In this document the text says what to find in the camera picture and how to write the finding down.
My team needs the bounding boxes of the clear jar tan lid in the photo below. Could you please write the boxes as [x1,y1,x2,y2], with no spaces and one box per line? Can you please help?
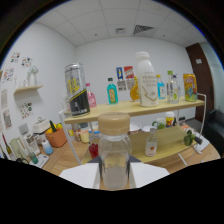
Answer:
[97,111,133,191]

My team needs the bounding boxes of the cream yellow cup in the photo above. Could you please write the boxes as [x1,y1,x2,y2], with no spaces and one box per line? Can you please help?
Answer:
[79,129,90,144]

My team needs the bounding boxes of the green cup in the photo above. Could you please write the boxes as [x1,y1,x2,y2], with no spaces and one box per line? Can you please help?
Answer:
[28,151,39,165]

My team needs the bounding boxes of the white cup red lid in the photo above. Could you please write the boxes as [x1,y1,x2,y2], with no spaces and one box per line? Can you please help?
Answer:
[165,111,176,128]

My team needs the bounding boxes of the red liquid glass bottle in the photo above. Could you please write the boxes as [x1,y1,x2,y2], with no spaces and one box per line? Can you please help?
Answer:
[88,133,100,159]

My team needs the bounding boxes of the clear bottle red label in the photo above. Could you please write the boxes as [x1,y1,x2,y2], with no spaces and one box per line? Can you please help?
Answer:
[144,127,158,158]

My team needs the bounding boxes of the plain white bowl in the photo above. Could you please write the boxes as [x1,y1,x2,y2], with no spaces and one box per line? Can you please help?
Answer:
[141,124,155,133]

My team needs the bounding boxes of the white kitchen scale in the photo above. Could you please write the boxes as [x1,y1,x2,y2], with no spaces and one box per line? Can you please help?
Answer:
[29,153,50,169]

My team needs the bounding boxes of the orange storage basket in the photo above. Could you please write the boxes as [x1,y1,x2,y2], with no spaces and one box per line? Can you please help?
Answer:
[44,127,68,148]

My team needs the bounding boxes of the white and blue small bottle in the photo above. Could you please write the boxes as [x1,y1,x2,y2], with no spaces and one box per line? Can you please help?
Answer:
[41,139,54,156]

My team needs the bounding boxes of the green mug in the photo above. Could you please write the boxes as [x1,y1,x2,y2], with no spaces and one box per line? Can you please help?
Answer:
[152,117,167,130]

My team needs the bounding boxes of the glass of green limes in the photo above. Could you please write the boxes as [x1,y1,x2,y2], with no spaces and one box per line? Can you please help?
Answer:
[182,129,197,147]

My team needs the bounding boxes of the green toy cucumber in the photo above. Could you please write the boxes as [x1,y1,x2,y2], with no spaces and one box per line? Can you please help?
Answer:
[49,120,58,133]

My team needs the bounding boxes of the white pot with lid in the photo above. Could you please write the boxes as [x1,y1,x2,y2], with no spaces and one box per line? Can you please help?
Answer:
[32,116,51,135]

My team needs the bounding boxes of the two-tier wooden shelf rack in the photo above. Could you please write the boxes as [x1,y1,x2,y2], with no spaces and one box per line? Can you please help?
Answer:
[58,93,208,168]

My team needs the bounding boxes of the pink liquid bottle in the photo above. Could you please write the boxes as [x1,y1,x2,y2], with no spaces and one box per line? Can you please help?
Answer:
[85,82,98,109]

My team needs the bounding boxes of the black armchair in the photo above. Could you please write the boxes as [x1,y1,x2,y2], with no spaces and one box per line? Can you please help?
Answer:
[206,109,224,158]

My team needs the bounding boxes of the round orange liquor bottle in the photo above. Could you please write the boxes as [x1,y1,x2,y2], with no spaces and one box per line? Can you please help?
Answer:
[129,76,141,102]

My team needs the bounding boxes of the black and yellow tall can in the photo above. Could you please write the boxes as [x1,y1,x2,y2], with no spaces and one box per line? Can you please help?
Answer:
[64,62,91,118]

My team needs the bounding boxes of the teal liquid bottle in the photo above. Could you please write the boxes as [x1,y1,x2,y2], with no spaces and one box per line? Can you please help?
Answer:
[106,77,119,105]

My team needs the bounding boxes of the clear bottle green cap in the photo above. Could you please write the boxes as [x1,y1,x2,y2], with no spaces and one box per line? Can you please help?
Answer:
[165,70,177,104]

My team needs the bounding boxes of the clear bottle blue cap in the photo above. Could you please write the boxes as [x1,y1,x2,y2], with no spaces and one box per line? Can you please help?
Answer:
[173,74,182,103]

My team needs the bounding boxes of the white milk bottle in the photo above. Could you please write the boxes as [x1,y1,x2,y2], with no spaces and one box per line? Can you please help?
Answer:
[134,51,160,108]

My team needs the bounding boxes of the black and white poster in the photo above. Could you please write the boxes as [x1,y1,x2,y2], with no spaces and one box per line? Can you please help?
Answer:
[126,78,136,91]
[117,79,128,92]

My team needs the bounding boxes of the yellow orange drink can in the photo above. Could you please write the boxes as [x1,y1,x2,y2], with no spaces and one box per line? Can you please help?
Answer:
[182,73,199,102]

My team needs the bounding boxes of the red poster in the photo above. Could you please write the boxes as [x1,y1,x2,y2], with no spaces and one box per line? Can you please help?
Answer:
[123,65,135,80]

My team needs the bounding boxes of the blue poster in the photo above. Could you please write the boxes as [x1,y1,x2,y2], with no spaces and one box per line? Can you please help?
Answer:
[115,66,124,81]

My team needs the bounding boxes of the brown door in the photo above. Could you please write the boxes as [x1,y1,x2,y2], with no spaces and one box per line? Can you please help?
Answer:
[185,42,214,124]

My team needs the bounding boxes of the ceiling air vent grille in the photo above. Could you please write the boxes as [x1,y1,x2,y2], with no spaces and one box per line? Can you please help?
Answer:
[133,24,155,36]

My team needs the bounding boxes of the dark handled muddler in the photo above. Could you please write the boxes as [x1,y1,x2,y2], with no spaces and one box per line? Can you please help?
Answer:
[193,134,204,146]

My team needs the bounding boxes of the wall sticker cluster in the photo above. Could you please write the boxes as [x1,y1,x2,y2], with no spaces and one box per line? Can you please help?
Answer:
[19,101,34,119]

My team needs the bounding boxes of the wooden wall shelf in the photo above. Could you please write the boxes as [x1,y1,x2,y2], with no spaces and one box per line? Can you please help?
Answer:
[13,84,44,95]

